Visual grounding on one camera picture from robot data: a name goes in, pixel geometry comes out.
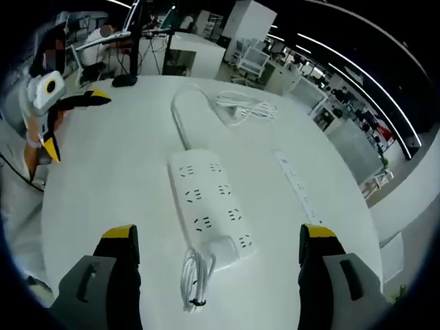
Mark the slim white power strip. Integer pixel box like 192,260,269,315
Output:
274,150,325,225

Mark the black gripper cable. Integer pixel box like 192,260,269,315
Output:
0,153,46,193

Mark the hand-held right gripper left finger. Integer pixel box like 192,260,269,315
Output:
51,223,142,330

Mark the person's own clothed body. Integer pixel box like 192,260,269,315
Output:
0,25,68,287

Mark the white chair back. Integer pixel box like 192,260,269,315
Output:
379,233,404,283

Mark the white mesh office chair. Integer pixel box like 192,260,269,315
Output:
236,46,271,82

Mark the person's left hand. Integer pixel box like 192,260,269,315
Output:
52,107,67,135

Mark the white low cabinet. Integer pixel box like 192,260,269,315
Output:
163,32,228,80

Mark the white desk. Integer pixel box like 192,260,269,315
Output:
41,75,383,330

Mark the white charger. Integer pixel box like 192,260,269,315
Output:
201,234,241,273

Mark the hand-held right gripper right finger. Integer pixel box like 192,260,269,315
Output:
297,223,389,330

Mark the black monitor stand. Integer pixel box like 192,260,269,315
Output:
111,0,144,88

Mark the white power strip cable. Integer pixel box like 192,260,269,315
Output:
170,85,215,152

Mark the white charger cable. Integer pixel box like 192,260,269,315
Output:
179,246,218,314

